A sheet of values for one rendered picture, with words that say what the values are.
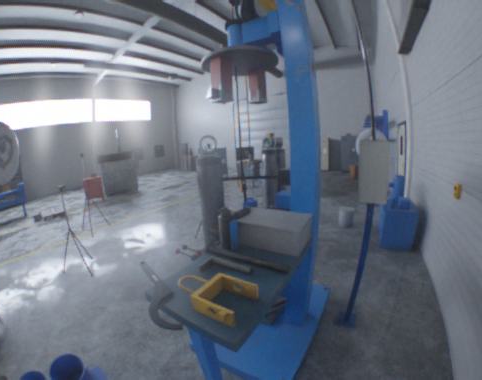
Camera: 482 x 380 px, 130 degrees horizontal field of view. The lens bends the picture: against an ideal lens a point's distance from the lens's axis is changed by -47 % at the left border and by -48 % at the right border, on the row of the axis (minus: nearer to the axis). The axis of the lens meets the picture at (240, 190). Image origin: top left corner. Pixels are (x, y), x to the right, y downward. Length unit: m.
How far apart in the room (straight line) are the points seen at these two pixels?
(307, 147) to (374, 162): 0.45
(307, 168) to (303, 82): 0.52
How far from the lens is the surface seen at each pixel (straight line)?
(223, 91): 1.40
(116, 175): 9.14
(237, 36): 1.69
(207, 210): 1.74
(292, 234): 0.94
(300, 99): 1.30
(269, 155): 2.81
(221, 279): 0.76
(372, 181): 1.43
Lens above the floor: 1.56
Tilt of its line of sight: 12 degrees down
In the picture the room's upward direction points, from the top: 3 degrees counter-clockwise
